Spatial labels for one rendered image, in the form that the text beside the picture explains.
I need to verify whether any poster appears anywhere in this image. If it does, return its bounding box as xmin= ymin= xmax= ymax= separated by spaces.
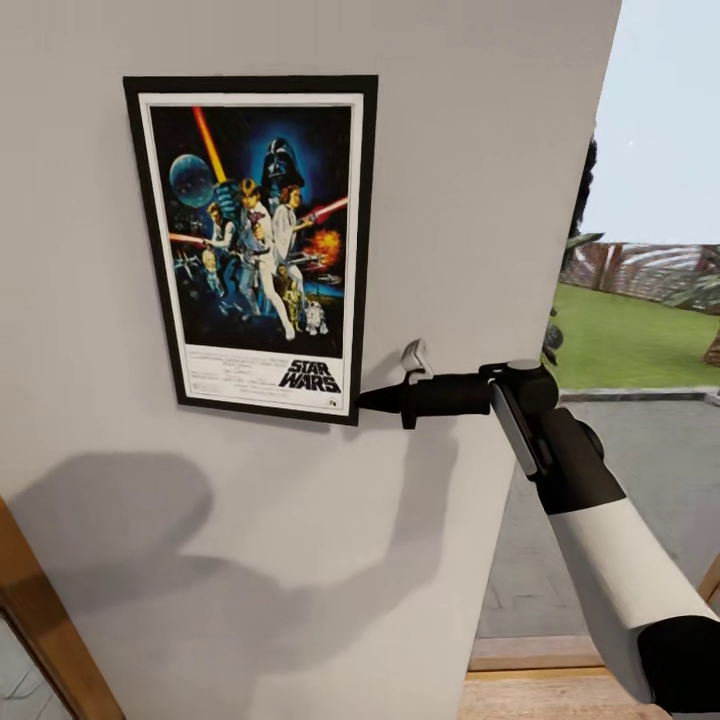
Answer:
xmin=122 ymin=75 xmax=379 ymax=427

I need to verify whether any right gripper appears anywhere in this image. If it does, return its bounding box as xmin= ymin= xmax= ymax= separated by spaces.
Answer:
xmin=354 ymin=371 xmax=460 ymax=429

